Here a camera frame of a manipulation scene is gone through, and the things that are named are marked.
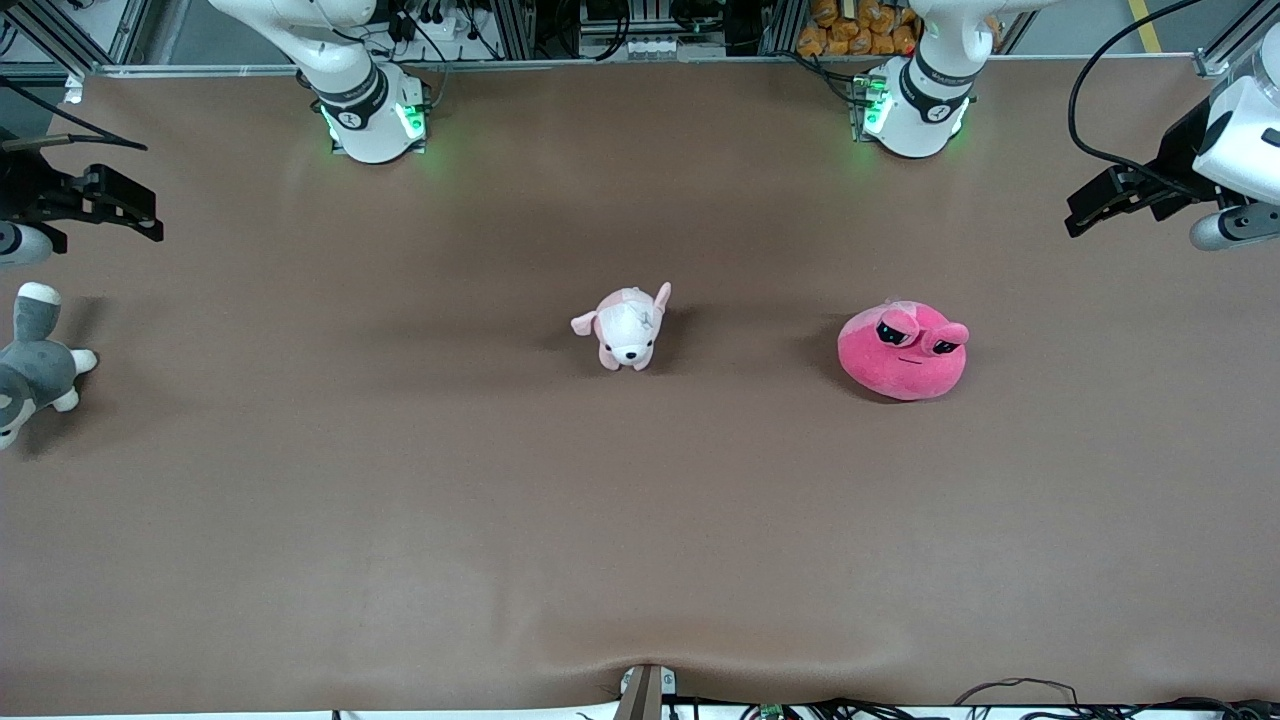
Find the pink frog plush toy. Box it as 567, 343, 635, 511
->
838, 299, 970, 402

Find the grey husky plush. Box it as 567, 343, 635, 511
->
0, 282, 98, 451

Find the pale pink dog plush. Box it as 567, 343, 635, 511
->
571, 282, 672, 372

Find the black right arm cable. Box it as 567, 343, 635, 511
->
0, 75, 149, 153

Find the aluminium table frame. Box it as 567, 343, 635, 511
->
0, 52, 1280, 79

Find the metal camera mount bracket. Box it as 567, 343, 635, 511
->
615, 663, 679, 720

